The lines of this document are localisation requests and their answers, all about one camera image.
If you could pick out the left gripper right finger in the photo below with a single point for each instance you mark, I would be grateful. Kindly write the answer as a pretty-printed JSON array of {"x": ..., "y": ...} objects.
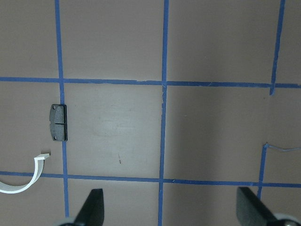
[{"x": 250, "y": 211}]

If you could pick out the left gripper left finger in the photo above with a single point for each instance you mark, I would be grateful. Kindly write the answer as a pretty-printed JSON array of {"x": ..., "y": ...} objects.
[{"x": 92, "y": 211}]

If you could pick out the black brake pad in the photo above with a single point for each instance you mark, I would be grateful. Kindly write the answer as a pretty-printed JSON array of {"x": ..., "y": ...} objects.
[{"x": 58, "y": 122}]

